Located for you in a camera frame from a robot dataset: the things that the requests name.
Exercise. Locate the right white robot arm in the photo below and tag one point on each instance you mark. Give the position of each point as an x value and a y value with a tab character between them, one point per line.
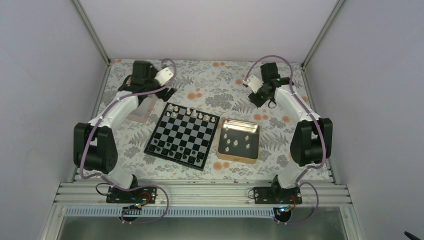
311	143

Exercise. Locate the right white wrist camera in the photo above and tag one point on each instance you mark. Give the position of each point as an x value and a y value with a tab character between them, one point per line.
254	83

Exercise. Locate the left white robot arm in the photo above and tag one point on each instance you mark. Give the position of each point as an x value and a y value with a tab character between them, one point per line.
94	147

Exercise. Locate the pink metal tin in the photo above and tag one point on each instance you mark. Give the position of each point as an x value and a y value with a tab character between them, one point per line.
143	111

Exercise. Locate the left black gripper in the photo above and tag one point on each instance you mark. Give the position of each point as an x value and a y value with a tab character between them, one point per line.
161	94

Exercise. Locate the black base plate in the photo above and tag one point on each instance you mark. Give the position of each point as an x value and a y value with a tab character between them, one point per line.
145	195
265	196

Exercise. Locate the yellow metal tin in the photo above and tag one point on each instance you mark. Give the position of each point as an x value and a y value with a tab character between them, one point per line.
239	141

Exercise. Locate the black white chess board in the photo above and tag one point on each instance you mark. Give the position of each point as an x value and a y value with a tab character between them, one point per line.
182	138

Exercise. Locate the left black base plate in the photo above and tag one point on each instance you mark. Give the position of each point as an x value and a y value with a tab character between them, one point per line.
145	195

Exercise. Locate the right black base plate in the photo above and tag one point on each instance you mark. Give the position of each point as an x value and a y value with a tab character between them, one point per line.
265	196

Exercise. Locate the aluminium mounting rail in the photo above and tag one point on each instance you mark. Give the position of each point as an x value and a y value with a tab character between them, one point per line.
225	193

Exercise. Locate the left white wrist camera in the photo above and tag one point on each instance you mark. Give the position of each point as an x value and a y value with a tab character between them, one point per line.
163	76

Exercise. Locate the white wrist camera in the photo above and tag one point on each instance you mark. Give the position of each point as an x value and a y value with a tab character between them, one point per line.
163	76
254	83

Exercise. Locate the floral table mat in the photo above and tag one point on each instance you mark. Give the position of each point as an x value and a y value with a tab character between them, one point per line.
214	87

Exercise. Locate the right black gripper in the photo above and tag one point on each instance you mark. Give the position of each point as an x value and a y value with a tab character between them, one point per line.
257	102

